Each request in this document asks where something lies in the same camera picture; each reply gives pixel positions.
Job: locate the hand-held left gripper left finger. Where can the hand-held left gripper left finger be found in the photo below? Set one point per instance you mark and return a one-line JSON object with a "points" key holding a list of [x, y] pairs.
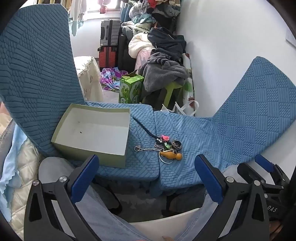
{"points": [[84, 178]]}

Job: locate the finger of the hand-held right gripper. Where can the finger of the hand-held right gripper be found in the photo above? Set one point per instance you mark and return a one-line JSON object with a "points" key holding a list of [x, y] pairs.
{"points": [[247, 170], [264, 162]]}

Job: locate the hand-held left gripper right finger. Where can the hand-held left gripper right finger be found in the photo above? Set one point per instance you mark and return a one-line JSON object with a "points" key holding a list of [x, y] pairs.
{"points": [[210, 180]]}

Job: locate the pale green cardboard box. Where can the pale green cardboard box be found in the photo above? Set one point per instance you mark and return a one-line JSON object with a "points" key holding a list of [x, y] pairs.
{"points": [[92, 134]]}

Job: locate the green charm with black fringe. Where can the green charm with black fringe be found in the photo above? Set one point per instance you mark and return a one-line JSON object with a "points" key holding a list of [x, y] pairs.
{"points": [[168, 146]]}

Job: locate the pink charm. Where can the pink charm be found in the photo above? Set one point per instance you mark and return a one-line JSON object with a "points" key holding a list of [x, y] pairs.
{"points": [[165, 138]]}

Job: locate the blue covered chair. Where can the blue covered chair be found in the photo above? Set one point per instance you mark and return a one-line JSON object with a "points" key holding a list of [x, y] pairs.
{"points": [[37, 69], [242, 111]]}

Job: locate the cream quilted blanket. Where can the cream quilted blanket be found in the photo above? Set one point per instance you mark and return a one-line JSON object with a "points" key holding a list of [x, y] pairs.
{"points": [[25, 171]]}

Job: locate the white board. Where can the white board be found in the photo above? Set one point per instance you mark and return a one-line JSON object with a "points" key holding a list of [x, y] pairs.
{"points": [[157, 224]]}

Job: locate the light blue cloth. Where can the light blue cloth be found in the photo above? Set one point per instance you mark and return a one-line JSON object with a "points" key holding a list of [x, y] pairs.
{"points": [[11, 171]]}

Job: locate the white plastic bag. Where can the white plastic bag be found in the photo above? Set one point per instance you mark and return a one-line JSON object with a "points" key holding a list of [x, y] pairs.
{"points": [[185, 107]]}

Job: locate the green plastic stool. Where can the green plastic stool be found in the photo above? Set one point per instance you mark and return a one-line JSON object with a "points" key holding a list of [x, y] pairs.
{"points": [[172, 89]]}

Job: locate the green carton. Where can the green carton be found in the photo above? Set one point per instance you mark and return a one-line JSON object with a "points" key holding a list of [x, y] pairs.
{"points": [[130, 89]]}

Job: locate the fruit print folded mat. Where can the fruit print folded mat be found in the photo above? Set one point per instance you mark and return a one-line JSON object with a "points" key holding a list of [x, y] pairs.
{"points": [[189, 81]]}

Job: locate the cream covered cabinet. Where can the cream covered cabinet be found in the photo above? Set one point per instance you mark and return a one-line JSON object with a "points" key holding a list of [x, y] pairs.
{"points": [[89, 76]]}

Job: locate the purple patterned cloth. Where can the purple patterned cloth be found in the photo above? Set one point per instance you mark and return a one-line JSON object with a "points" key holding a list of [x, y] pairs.
{"points": [[112, 77]]}

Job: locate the red suitcase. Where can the red suitcase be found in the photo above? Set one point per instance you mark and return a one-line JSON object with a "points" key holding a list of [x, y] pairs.
{"points": [[108, 58]]}

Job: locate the pink cloth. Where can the pink cloth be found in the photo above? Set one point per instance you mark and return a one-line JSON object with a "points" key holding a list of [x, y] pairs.
{"points": [[142, 60]]}

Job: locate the black suitcase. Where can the black suitcase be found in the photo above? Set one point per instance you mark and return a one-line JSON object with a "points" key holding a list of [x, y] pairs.
{"points": [[124, 51]]}

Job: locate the white down jacket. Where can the white down jacket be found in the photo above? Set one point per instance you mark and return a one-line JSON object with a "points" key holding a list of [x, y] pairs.
{"points": [[138, 44]]}

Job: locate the navy jacket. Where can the navy jacket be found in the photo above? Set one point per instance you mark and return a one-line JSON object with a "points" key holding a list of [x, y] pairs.
{"points": [[167, 41]]}

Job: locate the grey suitcase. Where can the grey suitcase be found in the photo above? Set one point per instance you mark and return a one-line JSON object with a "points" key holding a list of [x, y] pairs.
{"points": [[109, 32]]}

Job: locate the pile of mixed clothes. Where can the pile of mixed clothes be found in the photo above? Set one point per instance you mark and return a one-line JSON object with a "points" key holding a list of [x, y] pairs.
{"points": [[152, 11]]}

